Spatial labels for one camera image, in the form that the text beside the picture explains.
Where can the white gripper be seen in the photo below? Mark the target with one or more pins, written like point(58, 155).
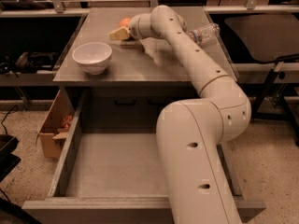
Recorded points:
point(135, 27)

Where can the orange fruit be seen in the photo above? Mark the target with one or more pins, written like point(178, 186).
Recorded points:
point(124, 22)

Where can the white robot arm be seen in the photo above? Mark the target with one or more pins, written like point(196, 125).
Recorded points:
point(188, 131)

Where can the grey cabinet with top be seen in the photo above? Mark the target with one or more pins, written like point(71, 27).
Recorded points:
point(171, 59)

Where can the open grey top drawer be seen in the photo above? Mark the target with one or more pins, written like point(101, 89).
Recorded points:
point(110, 171)

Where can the white ceramic bowl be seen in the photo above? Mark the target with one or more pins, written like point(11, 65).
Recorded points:
point(93, 58)

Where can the clear plastic water bottle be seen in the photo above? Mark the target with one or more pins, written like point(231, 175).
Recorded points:
point(204, 34)

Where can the black headphones on shelf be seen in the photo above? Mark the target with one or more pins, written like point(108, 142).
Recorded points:
point(28, 63)

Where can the brown cardboard box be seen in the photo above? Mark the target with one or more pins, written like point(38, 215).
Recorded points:
point(55, 127)

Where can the black office chair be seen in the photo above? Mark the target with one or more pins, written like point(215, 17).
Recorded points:
point(264, 39)

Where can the black drawer handle left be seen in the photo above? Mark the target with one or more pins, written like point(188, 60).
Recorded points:
point(125, 101)

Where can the black drawer handle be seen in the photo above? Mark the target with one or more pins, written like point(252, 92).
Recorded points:
point(158, 100)
point(125, 101)

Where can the black drawer handle right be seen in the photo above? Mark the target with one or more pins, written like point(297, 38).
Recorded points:
point(158, 100)

